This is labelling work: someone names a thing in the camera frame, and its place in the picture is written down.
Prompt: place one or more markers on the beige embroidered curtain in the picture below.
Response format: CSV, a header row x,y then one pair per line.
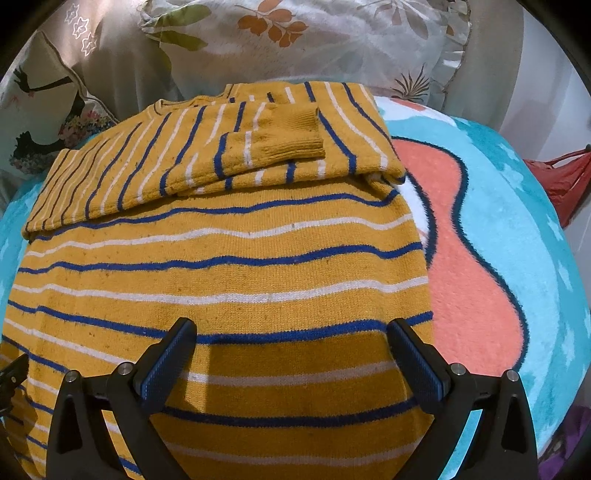
x,y
124,69

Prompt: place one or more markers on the turquoise cartoon printed blanket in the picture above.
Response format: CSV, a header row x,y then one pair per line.
x,y
508,277

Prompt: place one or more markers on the red plastic bag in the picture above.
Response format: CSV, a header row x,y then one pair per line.
x,y
565,184

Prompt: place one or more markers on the yellow striped sweater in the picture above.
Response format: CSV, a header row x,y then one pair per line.
x,y
231,277

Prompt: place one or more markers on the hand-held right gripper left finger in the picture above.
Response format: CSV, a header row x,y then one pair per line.
x,y
167,360

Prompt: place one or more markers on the white bird print pillow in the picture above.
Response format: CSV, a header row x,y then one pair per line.
x,y
41,115

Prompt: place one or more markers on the white leaf print pillow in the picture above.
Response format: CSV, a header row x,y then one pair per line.
x,y
323,50

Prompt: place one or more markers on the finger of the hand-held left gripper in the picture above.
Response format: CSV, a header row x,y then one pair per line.
x,y
13,371

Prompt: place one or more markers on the purple cloth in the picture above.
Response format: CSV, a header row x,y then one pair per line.
x,y
565,443

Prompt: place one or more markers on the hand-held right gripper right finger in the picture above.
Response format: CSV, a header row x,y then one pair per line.
x,y
418,364

